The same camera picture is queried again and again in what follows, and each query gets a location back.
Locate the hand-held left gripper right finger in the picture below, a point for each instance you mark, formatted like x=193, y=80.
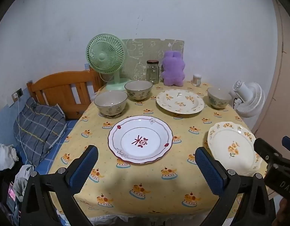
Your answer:
x=207, y=169

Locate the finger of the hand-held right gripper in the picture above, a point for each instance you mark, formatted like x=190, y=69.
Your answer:
x=265, y=149
x=289, y=142

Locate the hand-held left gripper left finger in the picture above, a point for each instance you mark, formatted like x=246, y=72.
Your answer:
x=85, y=167

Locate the cream scalloped yellow-flower plate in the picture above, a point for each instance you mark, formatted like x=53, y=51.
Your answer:
x=229, y=141

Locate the beige floral ceramic bowl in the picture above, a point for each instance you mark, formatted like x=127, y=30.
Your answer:
x=138, y=94
x=111, y=108

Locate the white plate with red pattern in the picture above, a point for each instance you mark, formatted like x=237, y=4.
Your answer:
x=140, y=131

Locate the beige bowl with blue flowers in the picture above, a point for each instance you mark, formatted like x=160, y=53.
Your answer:
x=217, y=102

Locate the cream round yellow-flower plate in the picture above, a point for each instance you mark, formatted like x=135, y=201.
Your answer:
x=180, y=98

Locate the yellow printed tablecloth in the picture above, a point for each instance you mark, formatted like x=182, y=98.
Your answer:
x=126, y=183

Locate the white desk fan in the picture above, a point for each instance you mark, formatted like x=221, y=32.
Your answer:
x=249, y=98

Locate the grey plaid pillow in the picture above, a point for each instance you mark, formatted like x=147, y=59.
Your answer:
x=39, y=127

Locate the grey white garment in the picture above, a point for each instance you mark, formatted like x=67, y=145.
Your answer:
x=22, y=179

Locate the beige door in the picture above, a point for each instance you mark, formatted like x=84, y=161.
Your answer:
x=283, y=75

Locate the phone with pink screen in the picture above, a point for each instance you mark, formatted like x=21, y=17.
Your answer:
x=11, y=194

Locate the white crumpled cloth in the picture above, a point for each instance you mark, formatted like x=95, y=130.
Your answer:
x=4, y=156

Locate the dark clothes pile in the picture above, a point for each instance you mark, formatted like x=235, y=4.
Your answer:
x=1, y=186

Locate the cotton swab container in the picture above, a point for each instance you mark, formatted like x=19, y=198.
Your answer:
x=197, y=80

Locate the wooden headboard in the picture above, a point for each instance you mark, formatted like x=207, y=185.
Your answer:
x=53, y=82

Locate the purple plush toy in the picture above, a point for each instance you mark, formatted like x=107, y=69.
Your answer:
x=172, y=70

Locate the empty glass jar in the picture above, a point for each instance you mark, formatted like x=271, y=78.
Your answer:
x=152, y=74

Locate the green desk fan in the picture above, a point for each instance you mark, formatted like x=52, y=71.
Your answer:
x=105, y=56

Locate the green patterned board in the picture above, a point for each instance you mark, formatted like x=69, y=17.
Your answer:
x=147, y=49

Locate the wall socket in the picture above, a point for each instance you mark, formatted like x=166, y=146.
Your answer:
x=18, y=92

